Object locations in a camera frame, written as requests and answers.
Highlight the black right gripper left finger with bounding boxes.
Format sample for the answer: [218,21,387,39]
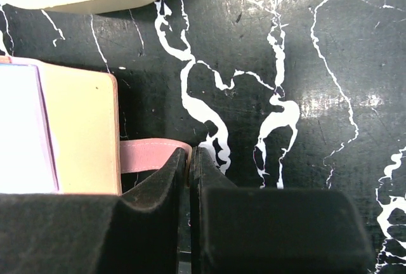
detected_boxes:
[1,148,186,273]

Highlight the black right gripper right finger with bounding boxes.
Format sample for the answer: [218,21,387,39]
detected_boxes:
[189,148,375,273]

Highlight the pink leather card holder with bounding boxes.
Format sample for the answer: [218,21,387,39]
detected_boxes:
[1,56,192,195]

